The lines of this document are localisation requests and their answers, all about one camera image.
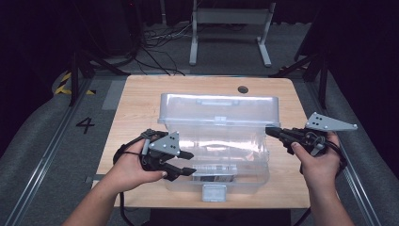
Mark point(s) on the grey table foot plate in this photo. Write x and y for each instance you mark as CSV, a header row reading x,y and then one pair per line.
x,y
92,179

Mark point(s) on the white metal stand frame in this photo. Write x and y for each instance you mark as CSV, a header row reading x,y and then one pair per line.
x,y
232,15

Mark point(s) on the black tripod stand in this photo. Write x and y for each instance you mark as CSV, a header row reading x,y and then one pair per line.
x,y
74,78
323,81

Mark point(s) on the person's left hand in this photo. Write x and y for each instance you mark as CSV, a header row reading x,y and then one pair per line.
x,y
130,169

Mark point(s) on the yellow black hazard tape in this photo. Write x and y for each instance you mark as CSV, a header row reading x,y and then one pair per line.
x,y
62,89

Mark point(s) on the clear plastic storage box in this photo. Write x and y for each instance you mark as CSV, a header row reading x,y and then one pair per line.
x,y
219,109

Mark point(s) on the metal floor rail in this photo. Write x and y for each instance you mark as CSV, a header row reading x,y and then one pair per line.
x,y
40,163
351,175

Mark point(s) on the dark round table grommet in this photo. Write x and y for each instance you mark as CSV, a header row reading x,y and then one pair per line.
x,y
243,89

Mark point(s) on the person's right hand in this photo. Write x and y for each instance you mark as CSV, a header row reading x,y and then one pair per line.
x,y
320,169

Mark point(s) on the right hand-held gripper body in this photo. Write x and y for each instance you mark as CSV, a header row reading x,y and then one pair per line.
x,y
326,124

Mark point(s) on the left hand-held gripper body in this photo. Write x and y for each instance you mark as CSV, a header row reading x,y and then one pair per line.
x,y
167,146

